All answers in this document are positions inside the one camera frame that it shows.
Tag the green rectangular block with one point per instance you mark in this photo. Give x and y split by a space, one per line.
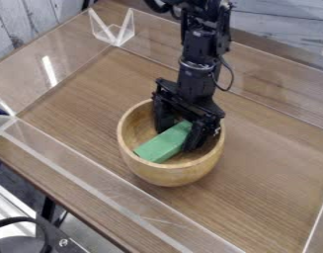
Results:
165 145

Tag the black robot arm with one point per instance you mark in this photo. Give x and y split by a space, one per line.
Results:
205 28

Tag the clear acrylic tray enclosure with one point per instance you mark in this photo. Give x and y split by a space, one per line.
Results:
68 87

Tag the brown wooden bowl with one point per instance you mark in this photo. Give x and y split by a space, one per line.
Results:
187 167

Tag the black table leg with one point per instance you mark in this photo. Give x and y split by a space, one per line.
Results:
49 209

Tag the black metal base plate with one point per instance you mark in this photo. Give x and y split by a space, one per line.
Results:
61 243

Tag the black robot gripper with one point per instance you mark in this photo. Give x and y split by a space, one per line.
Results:
188 98

